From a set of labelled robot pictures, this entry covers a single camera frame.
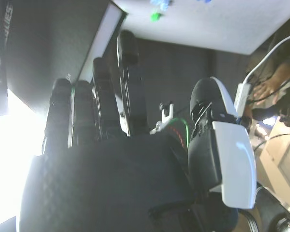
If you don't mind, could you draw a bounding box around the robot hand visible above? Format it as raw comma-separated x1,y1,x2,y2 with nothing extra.
15,29,257,232

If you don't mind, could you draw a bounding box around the person's hand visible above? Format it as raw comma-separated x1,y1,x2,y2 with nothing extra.
252,60,290,110

